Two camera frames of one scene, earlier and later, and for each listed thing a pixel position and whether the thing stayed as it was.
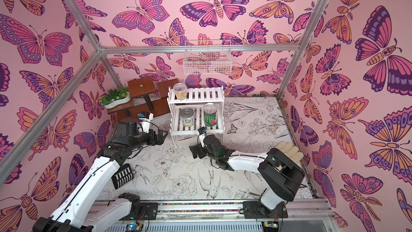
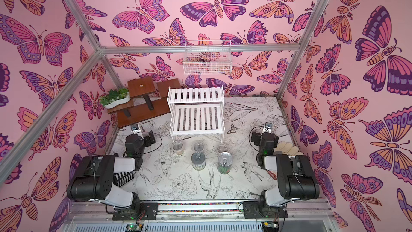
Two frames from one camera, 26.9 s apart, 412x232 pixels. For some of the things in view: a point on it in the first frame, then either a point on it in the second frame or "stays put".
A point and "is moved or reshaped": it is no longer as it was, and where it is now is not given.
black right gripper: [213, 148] to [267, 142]
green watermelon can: [210, 115] is moved or reshaped
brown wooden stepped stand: [145, 98] stays put
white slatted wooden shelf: [203, 107] stays put
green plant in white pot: [114, 96] stays put
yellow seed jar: [180, 89] to [178, 147]
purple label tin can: [188, 118] to [198, 159]
